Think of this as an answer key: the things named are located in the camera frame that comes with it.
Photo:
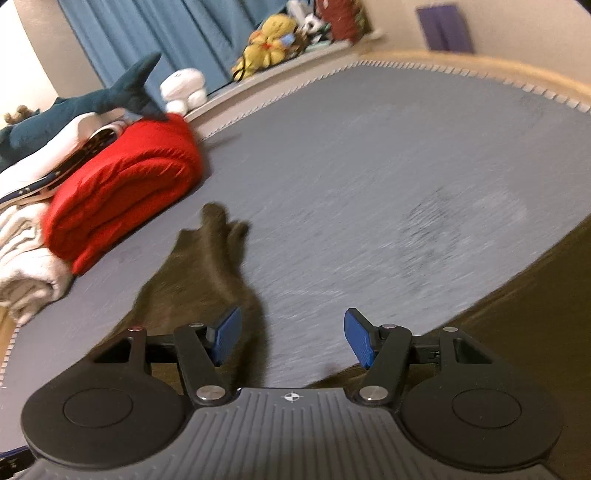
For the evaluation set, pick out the folded red blanket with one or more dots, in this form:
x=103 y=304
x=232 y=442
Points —
x=129 y=184

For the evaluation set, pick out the dark red cushion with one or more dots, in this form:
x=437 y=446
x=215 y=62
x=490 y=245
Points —
x=341 y=18

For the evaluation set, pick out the blue curtain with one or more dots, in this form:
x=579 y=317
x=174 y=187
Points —
x=161 y=32

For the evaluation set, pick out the white pillow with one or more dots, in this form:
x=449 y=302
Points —
x=81 y=125

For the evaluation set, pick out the yellow bear plush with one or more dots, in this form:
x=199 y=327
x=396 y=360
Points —
x=265 y=44

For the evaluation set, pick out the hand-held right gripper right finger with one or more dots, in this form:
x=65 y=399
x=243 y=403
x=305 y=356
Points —
x=358 y=337

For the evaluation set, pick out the white plush toy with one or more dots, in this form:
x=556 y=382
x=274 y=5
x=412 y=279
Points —
x=182 y=87

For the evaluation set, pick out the blue shark plush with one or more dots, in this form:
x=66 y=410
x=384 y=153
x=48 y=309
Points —
x=69 y=108

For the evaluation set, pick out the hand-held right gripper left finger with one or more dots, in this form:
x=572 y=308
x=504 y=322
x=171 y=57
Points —
x=227 y=334

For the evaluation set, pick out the grey quilted mattress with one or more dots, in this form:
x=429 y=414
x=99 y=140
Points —
x=369 y=184

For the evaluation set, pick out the purple hanging cloth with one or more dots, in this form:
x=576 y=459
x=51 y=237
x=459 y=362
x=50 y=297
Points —
x=445 y=27

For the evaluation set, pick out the wooden bed frame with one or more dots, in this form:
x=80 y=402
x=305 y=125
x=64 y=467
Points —
x=485 y=60

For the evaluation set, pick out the panda plush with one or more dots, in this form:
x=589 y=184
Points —
x=310 y=22

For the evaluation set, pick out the small brown plush toy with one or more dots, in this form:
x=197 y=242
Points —
x=17 y=114

